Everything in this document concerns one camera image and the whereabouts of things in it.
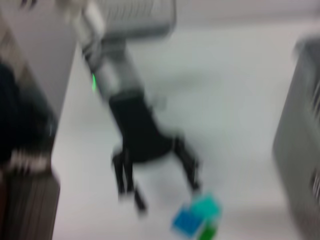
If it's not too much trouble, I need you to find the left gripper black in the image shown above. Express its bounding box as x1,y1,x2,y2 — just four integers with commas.
108,91,202,216

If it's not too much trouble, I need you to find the grey-green perforated storage bin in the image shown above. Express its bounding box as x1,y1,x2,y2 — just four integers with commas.
272,37,320,226

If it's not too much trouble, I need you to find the blue translucent toy brick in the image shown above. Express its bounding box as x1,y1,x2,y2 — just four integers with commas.
171,204,206,239

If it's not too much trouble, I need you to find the cyan translucent toy brick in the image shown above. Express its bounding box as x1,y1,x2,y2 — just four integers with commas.
191,192,223,222

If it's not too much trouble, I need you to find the green toy brick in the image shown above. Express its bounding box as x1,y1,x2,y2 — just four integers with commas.
199,221,219,240

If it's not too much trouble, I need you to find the grey brown background cabinet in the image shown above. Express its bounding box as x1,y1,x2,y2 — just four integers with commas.
0,149,61,240

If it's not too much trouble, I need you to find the black blurred background object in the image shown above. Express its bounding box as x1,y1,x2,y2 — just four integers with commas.
0,59,59,167

